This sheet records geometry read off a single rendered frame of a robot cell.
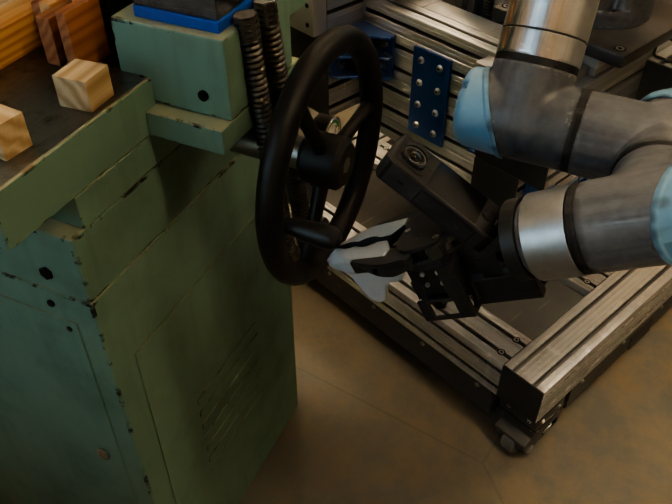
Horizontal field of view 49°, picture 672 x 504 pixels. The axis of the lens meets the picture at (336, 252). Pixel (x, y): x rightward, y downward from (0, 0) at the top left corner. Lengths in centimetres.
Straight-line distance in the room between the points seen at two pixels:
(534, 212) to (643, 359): 122
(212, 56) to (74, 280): 27
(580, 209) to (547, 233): 3
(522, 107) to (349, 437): 101
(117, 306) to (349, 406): 82
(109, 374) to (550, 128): 57
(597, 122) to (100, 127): 46
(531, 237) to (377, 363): 109
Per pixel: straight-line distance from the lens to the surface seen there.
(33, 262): 84
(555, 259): 60
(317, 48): 73
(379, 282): 71
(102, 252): 82
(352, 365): 166
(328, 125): 111
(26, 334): 97
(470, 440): 156
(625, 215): 58
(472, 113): 67
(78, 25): 83
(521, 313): 152
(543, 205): 61
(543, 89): 67
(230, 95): 77
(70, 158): 74
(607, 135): 66
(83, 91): 76
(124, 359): 92
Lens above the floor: 127
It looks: 41 degrees down
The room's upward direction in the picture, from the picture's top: straight up
